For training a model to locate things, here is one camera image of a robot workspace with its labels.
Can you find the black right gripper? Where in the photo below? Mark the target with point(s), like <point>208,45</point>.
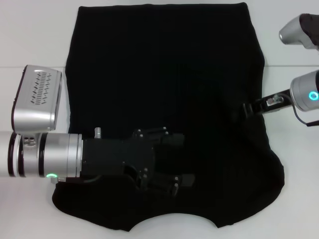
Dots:
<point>269,104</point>

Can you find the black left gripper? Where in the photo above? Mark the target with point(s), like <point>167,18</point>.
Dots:
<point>112,156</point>

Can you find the black shirt with FREE print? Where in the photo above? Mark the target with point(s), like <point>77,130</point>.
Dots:
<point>162,74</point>

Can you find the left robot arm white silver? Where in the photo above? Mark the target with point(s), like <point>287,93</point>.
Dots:
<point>49,154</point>

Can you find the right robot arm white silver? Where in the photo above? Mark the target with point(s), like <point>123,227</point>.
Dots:
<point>305,89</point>

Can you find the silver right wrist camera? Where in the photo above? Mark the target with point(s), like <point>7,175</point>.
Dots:
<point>296,32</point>

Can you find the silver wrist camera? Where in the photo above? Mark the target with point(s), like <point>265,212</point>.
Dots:
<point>37,99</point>
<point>296,32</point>

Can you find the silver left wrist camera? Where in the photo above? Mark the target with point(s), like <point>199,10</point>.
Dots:
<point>37,99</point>

